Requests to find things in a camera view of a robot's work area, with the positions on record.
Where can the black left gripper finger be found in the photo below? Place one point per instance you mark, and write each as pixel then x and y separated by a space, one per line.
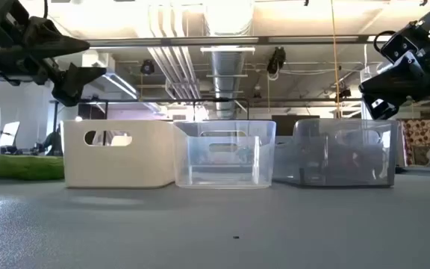
pixel 75 84
pixel 54 43

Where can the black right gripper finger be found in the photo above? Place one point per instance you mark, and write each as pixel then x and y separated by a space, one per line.
pixel 394 84
pixel 381 108

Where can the long green cucumber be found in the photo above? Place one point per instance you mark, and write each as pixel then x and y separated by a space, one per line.
pixel 17 167

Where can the dotted patterned cloth chair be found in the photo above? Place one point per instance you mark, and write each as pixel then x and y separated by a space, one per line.
pixel 420 138

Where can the smoked grey plastic basket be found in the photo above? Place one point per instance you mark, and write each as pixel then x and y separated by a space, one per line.
pixel 342 157

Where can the person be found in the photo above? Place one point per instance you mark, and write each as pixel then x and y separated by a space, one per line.
pixel 53 142

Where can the office chair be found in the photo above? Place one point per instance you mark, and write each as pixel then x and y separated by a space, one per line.
pixel 7 136

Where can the white plastic basket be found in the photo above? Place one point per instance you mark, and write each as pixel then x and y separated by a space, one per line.
pixel 125 164

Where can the clear plastic basket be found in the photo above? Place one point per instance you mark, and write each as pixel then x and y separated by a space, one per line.
pixel 222 168

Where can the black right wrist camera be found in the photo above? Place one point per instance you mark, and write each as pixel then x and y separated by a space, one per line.
pixel 399 46

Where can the black metal table frame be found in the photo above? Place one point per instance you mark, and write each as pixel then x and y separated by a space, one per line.
pixel 416 171

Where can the black ceiling camera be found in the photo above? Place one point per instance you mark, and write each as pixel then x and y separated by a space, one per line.
pixel 147 67
pixel 276 60

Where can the black overhead frame beam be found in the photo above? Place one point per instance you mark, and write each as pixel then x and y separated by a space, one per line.
pixel 218 40

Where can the silver ventilation duct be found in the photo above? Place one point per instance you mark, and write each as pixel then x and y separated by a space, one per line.
pixel 227 74

